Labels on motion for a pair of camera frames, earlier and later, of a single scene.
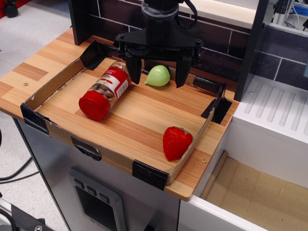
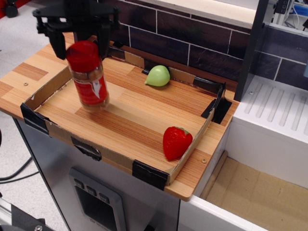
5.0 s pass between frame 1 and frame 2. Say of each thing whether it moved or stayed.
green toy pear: stayed
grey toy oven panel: stayed
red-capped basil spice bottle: moved
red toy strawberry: stayed
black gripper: moved
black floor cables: stayed
